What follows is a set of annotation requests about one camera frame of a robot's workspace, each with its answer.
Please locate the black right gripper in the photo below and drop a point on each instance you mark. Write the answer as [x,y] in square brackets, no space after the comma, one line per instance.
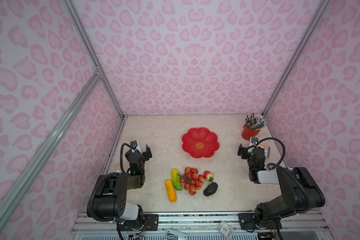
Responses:
[245,152]

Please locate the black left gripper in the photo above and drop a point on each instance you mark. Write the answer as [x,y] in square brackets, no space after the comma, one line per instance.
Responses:
[146,155]

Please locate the yellow green fake fruit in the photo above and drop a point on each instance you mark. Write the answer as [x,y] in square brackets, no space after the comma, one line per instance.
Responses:
[176,179]

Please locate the dark fake avocado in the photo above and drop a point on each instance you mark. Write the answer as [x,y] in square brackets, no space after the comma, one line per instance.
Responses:
[211,189]

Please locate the yellow orange fake fruit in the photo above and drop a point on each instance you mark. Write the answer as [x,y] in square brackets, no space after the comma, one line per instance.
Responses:
[171,191]

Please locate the red lychee bunch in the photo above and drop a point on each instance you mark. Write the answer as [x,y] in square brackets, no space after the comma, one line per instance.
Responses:
[191,180]

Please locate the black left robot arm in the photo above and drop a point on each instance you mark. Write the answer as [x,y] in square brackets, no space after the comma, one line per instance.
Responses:
[108,200]

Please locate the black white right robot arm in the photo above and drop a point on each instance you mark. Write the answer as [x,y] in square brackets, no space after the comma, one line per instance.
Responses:
[299,191]

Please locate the red flower-shaped fruit bowl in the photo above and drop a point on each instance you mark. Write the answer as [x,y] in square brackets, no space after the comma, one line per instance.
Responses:
[200,143]

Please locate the red pencil cup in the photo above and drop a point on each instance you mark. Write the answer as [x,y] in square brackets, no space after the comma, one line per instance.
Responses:
[247,133]

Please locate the bundle of coloured pencils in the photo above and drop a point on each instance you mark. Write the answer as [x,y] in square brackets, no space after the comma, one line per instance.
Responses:
[255,122]

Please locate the clear plastic tag box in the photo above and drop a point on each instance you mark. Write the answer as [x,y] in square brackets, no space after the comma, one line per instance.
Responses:
[225,230]

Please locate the white label card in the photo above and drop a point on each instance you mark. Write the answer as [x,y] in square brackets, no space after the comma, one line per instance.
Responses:
[176,235]

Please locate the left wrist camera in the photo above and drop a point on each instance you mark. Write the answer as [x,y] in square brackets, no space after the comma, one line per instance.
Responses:
[135,146]

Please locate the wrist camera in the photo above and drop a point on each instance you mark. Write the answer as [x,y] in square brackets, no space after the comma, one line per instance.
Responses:
[254,141]
[135,146]

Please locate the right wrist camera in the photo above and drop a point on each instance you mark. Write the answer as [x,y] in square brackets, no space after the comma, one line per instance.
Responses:
[254,141]

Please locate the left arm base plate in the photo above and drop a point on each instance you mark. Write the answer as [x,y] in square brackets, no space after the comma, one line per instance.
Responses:
[146,222]

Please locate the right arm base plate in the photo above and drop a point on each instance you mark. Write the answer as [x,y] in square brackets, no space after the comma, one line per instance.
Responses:
[248,223]

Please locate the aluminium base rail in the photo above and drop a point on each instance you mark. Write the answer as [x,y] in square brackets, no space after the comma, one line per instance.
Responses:
[203,226]

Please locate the diagonal aluminium frame bar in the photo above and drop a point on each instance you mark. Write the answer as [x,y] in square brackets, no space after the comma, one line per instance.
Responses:
[21,186]

